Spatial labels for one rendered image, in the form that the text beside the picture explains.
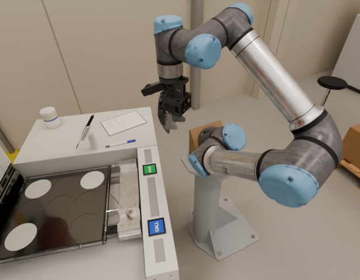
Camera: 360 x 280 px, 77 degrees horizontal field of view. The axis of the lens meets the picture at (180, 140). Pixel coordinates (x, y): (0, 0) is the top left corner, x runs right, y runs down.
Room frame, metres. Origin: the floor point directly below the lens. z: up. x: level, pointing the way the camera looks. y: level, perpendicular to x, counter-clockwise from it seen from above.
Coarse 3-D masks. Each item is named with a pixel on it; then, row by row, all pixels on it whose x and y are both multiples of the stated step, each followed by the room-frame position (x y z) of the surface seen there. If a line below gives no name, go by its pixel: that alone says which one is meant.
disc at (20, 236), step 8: (24, 224) 0.45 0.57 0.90; (32, 224) 0.45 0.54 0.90; (16, 232) 0.42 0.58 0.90; (24, 232) 0.42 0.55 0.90; (32, 232) 0.42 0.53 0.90; (8, 240) 0.39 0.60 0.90; (16, 240) 0.39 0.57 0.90; (24, 240) 0.39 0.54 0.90; (32, 240) 0.39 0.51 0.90; (8, 248) 0.36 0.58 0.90; (16, 248) 0.36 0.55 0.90
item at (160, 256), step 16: (144, 160) 0.70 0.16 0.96; (144, 176) 0.61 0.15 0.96; (160, 176) 0.61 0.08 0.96; (144, 192) 0.53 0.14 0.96; (160, 192) 0.53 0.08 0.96; (144, 208) 0.46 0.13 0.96; (160, 208) 0.46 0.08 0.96; (144, 224) 0.40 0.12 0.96; (144, 240) 0.35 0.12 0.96; (160, 240) 0.35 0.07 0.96; (144, 256) 0.30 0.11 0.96; (160, 256) 0.30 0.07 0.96; (176, 256) 0.30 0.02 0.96; (160, 272) 0.25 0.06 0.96; (176, 272) 0.26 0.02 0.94
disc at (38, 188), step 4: (40, 180) 0.66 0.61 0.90; (44, 180) 0.66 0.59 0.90; (32, 184) 0.63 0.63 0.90; (36, 184) 0.63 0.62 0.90; (40, 184) 0.63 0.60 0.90; (44, 184) 0.63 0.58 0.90; (48, 184) 0.63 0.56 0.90; (28, 188) 0.61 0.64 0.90; (32, 188) 0.61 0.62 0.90; (36, 188) 0.61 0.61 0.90; (40, 188) 0.61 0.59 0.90; (44, 188) 0.61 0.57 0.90; (48, 188) 0.61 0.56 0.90; (28, 192) 0.59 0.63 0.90; (32, 192) 0.59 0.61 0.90; (36, 192) 0.59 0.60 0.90; (40, 192) 0.59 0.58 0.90; (44, 192) 0.59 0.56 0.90; (28, 196) 0.57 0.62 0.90; (32, 196) 0.57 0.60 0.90; (36, 196) 0.57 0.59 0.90; (40, 196) 0.57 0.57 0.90
